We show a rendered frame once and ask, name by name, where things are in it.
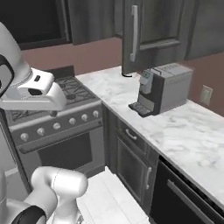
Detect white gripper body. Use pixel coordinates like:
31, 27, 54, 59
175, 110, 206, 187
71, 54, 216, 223
0, 82, 67, 112

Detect open dark grey cabinet door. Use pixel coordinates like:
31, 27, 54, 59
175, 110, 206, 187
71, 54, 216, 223
121, 0, 203, 76

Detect black hob grates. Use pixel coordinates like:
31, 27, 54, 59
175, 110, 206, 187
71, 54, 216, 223
5, 75, 102, 124

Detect steel range cooker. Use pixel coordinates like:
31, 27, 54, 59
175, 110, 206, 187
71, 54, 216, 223
3, 65, 106, 187

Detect steel oven door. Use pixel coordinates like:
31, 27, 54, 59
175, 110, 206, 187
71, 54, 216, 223
17, 124, 106, 182

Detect dark grey drawer front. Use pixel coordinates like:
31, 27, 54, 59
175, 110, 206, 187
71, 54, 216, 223
116, 118, 151, 156

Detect black microwave oven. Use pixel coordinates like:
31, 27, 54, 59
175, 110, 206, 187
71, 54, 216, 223
0, 0, 73, 51

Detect dark grey base cupboard door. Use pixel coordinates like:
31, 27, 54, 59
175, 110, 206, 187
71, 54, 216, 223
115, 136, 156, 206

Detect grey and black coffee machine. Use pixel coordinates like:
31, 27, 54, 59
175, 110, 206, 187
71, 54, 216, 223
128, 62, 194, 118

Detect black dishwasher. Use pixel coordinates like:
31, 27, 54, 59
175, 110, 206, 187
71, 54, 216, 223
149, 157, 224, 224

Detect steel oven door handle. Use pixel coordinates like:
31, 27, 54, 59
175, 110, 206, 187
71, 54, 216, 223
18, 120, 103, 155

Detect silver drawer handle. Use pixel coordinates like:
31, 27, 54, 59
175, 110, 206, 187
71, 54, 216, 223
124, 129, 138, 141

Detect dark grey wall cabinet door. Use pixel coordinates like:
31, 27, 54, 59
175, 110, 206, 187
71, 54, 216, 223
66, 0, 123, 46

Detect long silver cabinet door handle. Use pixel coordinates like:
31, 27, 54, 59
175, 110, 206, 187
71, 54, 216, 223
129, 4, 140, 63

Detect silver cupboard door handle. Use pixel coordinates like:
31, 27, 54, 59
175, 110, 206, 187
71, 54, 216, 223
145, 166, 153, 191

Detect white wall outlet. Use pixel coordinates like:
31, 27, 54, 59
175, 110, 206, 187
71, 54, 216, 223
199, 84, 214, 107

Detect dark dishwasher handle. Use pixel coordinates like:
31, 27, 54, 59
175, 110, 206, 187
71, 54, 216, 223
166, 178, 217, 224

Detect dark grey wall cabinet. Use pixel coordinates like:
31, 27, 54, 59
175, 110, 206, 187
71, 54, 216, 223
185, 0, 224, 61

